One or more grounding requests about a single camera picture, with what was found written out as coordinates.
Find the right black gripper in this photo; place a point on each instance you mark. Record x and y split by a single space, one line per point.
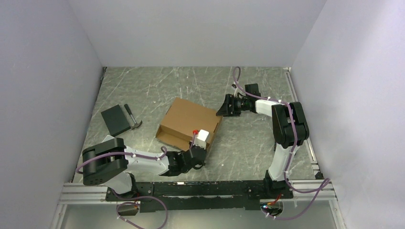
225 110

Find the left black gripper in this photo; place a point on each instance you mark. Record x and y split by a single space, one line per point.
202 163

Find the brown cardboard box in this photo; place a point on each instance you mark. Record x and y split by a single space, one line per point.
182 118

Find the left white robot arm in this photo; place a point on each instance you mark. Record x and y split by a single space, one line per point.
111 163

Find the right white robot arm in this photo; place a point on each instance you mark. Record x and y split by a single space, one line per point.
289 125

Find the left black rectangular pad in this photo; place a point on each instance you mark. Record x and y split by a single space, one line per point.
115 120

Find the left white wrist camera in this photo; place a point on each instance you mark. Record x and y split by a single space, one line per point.
201 137

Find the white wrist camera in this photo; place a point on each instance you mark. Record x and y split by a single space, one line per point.
235 88
201 137

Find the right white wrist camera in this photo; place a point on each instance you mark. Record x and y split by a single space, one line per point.
235 88

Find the black handled claw hammer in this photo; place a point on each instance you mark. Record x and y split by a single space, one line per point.
136 124

